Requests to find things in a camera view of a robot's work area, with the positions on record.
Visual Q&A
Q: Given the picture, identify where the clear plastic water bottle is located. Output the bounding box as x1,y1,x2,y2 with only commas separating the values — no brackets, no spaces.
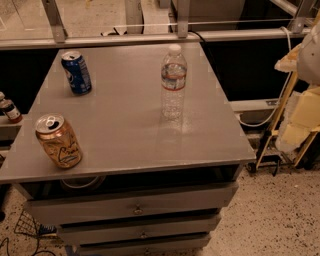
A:
161,44,188,119

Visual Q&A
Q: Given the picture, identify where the middle grey drawer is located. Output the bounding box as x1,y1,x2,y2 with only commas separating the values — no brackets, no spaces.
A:
58,214,221,245

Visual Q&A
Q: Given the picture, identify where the grey drawer cabinet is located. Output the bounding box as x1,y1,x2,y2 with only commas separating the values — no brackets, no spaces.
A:
0,42,257,256

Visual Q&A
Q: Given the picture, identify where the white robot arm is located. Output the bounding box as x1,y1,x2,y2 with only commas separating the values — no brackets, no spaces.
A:
274,22,320,86

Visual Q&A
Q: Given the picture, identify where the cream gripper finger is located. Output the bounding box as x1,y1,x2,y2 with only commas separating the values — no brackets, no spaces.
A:
274,44,301,73

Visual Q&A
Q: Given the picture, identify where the bowl inside cabinet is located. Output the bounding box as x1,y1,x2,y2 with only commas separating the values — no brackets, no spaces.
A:
60,176,105,192

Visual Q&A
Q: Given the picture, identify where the white cable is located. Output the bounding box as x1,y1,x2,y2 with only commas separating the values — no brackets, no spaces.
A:
237,25,293,128

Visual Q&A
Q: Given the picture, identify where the top grey drawer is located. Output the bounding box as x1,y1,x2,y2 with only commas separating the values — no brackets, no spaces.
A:
25,182,238,225

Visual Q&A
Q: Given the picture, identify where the blue pepsi can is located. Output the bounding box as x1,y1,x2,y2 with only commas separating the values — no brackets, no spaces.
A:
61,50,92,95

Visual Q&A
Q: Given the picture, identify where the black wire basket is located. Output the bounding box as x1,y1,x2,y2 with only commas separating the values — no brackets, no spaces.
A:
14,210,57,238

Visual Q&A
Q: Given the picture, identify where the grey drawer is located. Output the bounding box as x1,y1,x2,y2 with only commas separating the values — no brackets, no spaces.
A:
25,182,238,225
58,214,221,245
79,233,211,256

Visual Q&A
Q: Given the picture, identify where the black cable on floor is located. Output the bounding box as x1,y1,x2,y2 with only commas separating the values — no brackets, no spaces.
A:
0,236,58,256

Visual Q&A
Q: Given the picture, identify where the gold lacroix can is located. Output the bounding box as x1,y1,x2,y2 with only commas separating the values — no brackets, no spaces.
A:
35,113,82,169

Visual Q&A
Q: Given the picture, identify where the small brown medicine bottle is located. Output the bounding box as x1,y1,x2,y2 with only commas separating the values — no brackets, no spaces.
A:
0,91,23,123

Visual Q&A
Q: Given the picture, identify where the grey metal railing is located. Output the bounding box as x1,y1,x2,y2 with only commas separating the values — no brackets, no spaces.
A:
0,0,319,50

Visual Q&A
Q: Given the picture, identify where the bottom grey drawer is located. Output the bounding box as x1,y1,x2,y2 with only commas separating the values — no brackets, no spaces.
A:
79,233,211,256

